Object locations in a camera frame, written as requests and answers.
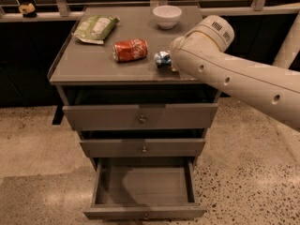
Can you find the grey bottom drawer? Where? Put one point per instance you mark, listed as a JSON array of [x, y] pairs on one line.
[[144, 188]]

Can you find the red coca cola can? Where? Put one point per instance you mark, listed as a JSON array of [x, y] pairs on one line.
[[130, 50]]

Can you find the small yellow black object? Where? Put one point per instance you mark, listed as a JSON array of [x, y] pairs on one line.
[[28, 10]]

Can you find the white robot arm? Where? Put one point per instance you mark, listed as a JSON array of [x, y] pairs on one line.
[[200, 53]]

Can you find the grey drawer cabinet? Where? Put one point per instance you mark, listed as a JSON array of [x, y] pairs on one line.
[[88, 74]]

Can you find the grey top drawer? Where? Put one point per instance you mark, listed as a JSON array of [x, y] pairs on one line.
[[138, 117]]

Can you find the blue silver redbull can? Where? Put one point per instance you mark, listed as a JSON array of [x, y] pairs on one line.
[[163, 59]]

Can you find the grey drawer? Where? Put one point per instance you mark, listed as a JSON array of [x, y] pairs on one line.
[[130, 148], [144, 188], [138, 117]]

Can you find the white diagonal pillar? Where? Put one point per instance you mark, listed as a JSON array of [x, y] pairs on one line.
[[290, 46]]

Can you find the green chip bag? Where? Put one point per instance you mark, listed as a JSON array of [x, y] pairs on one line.
[[94, 29]]

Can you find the grey middle drawer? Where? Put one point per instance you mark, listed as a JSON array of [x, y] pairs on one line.
[[130, 148]]

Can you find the white bowl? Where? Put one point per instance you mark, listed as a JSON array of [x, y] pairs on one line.
[[167, 17]]

